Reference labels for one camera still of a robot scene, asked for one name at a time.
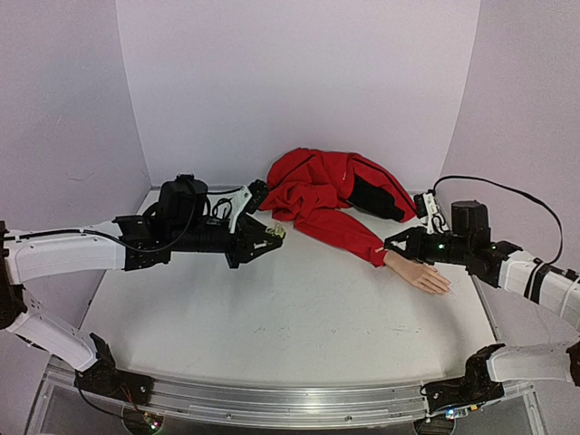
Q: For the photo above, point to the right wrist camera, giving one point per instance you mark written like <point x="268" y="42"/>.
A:
<point x="467" y="218"/>

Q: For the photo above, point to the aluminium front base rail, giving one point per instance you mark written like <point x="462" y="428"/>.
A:
<point x="183" y="405"/>

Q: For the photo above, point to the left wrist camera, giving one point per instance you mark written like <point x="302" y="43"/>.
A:
<point x="186" y="203"/>

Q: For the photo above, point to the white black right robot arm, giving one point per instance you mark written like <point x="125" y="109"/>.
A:
<point x="538" y="305"/>

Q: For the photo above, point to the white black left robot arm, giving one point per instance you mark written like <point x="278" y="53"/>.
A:
<point x="29" y="255"/>

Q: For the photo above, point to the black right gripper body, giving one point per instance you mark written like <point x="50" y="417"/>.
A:
<point x="422" y="246"/>

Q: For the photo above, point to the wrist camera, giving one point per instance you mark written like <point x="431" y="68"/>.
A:
<point x="467" y="218"/>
<point x="186" y="203"/>

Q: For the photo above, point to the mannequin hand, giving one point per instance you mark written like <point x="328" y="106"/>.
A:
<point x="423" y="277"/>

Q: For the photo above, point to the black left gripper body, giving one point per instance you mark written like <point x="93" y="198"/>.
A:
<point x="193" y="239"/>

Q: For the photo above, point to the red black sports jacket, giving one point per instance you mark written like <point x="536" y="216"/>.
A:
<point x="311" y="189"/>

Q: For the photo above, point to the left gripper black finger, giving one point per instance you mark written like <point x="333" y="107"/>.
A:
<point x="249" y="251"/>
<point x="257" y="227"/>

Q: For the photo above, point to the clear nail polish bottle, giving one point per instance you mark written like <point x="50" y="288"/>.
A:
<point x="276" y="230"/>

